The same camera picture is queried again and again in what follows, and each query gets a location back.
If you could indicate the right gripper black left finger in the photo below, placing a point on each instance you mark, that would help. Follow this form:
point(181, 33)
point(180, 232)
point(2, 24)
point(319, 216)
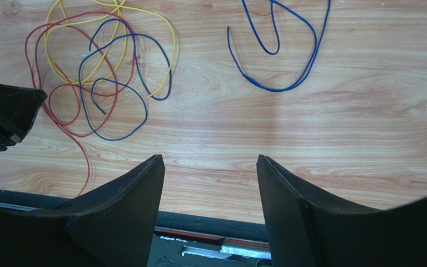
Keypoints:
point(112, 225)

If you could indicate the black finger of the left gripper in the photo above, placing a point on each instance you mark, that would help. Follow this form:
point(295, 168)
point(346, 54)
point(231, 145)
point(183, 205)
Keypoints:
point(19, 107)

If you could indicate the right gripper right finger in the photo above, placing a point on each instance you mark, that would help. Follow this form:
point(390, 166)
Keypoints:
point(309, 226)

